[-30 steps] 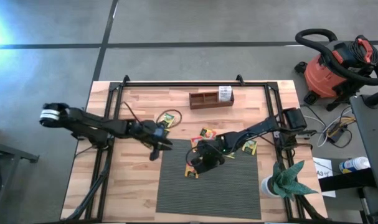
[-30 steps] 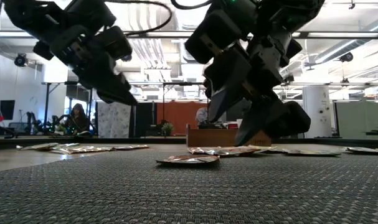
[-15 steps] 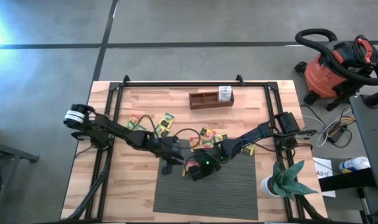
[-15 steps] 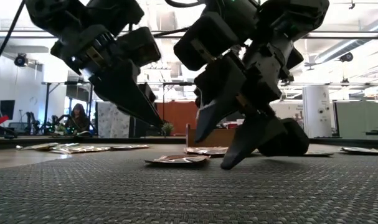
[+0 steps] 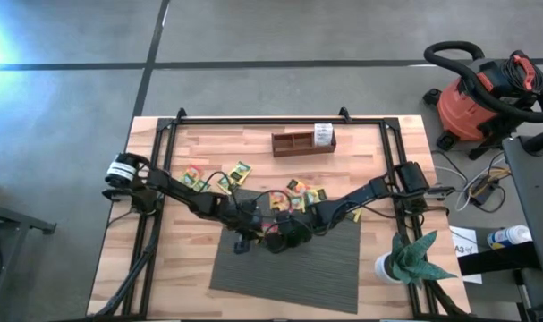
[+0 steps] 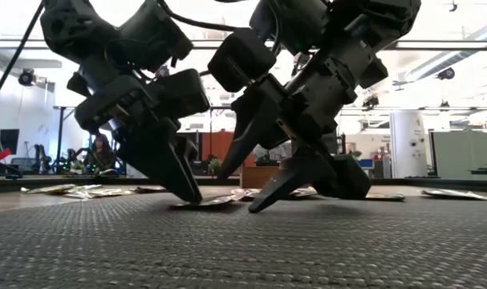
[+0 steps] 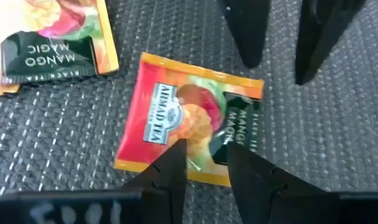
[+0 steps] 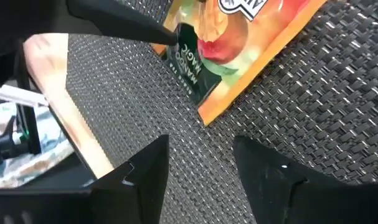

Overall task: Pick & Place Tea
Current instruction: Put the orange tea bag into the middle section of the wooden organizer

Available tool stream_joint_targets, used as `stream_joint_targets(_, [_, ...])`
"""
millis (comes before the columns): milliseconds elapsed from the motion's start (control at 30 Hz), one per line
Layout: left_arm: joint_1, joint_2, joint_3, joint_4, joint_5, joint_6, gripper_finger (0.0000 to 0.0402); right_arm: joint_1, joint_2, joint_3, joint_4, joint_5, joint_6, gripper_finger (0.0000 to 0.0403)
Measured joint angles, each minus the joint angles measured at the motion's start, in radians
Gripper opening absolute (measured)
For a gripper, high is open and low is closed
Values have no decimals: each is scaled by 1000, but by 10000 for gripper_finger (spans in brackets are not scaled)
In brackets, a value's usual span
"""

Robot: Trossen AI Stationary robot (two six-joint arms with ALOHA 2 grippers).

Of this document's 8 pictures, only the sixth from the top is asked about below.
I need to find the black wall monitor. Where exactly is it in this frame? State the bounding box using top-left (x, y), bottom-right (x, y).
top-left (0, 128), bottom-right (20, 157)

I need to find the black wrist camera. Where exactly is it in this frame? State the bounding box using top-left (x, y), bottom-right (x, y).
top-left (208, 27), bottom-right (277, 93)
top-left (148, 68), bottom-right (211, 121)

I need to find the grey woven placemat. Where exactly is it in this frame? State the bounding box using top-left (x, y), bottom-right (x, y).
top-left (0, 196), bottom-right (487, 289)

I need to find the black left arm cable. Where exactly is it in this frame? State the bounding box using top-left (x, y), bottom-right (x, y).
top-left (157, 0), bottom-right (246, 33)

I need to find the person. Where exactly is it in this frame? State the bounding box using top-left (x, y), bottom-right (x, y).
top-left (85, 132), bottom-right (118, 176)
top-left (253, 142), bottom-right (293, 165)

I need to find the green partition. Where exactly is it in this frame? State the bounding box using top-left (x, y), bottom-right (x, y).
top-left (432, 130), bottom-right (487, 180)

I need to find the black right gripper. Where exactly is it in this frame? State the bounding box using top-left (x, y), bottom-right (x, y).
top-left (217, 23), bottom-right (389, 214)

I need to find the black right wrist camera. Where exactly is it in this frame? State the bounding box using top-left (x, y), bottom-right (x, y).
top-left (208, 27), bottom-right (277, 93)

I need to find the orange partition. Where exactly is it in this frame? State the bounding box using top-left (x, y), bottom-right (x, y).
top-left (201, 130), bottom-right (256, 168)

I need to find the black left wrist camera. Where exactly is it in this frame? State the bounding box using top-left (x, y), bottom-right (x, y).
top-left (148, 68), bottom-right (211, 121)

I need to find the small potted plant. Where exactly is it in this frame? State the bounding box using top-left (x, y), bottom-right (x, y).
top-left (206, 157), bottom-right (224, 177)

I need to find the white round pillar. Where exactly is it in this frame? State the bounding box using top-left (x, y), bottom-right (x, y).
top-left (389, 110), bottom-right (428, 179)

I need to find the black background rig frame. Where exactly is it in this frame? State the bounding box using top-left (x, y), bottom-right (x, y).
top-left (56, 104), bottom-right (122, 176)
top-left (209, 105), bottom-right (236, 161)

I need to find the yellow tea packet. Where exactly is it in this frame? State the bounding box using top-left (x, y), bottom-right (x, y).
top-left (94, 187), bottom-right (136, 197)

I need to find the wooden compartment box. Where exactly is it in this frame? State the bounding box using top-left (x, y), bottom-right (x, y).
top-left (239, 166), bottom-right (294, 189)

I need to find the grey cabinet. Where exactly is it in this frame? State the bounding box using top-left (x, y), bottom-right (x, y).
top-left (371, 154), bottom-right (391, 179)

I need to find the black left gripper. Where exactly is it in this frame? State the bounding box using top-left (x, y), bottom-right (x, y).
top-left (66, 0), bottom-right (205, 204)

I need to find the thin black cable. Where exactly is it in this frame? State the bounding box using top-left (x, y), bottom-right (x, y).
top-left (0, 0), bottom-right (47, 116)

